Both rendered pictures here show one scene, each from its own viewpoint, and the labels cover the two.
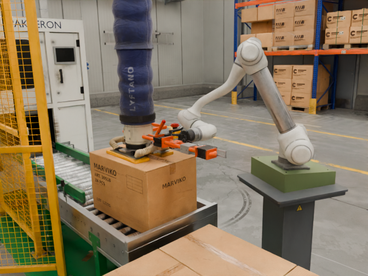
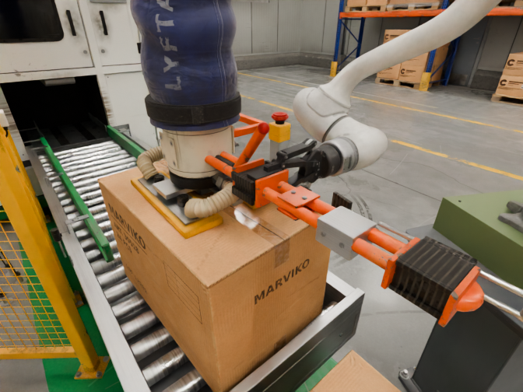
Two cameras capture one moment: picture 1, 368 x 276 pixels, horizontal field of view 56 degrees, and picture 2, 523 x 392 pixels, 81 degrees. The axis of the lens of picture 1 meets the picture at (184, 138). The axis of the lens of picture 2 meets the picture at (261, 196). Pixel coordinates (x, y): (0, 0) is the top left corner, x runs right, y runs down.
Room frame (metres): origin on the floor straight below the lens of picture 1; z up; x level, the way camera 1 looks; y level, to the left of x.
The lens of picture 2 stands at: (1.39, 0.10, 1.36)
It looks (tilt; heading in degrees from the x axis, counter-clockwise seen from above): 30 degrees down; 2
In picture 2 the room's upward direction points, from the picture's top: straight up
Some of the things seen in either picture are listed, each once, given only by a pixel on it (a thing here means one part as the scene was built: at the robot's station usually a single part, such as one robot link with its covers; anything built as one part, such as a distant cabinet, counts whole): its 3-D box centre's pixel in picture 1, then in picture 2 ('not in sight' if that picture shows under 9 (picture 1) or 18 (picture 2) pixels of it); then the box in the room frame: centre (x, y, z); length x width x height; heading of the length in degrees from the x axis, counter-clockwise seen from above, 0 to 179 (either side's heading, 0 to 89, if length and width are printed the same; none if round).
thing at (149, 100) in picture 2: (138, 116); (195, 103); (2.14, 0.29, 1.19); 0.23 x 0.23 x 0.04
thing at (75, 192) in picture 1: (37, 172); (57, 182); (2.84, 1.27, 0.60); 1.60 x 0.10 x 0.09; 42
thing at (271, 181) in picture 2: (163, 141); (260, 181); (1.95, 0.12, 1.08); 0.10 x 0.08 x 0.06; 132
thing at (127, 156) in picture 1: (126, 153); (170, 194); (2.08, 0.36, 0.97); 0.34 x 0.10 x 0.05; 42
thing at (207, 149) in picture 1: (205, 152); (428, 278); (1.69, -0.11, 1.07); 0.08 x 0.07 x 0.05; 42
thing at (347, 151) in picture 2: (193, 134); (335, 157); (2.10, -0.06, 1.07); 0.09 x 0.06 x 0.09; 42
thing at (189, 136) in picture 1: (184, 136); (315, 164); (2.05, -0.01, 1.07); 0.09 x 0.07 x 0.08; 132
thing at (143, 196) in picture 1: (142, 183); (212, 246); (2.14, 0.28, 0.75); 0.60 x 0.40 x 0.40; 45
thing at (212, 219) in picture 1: (176, 240); (281, 383); (1.88, 0.06, 0.48); 0.70 x 0.03 x 0.15; 132
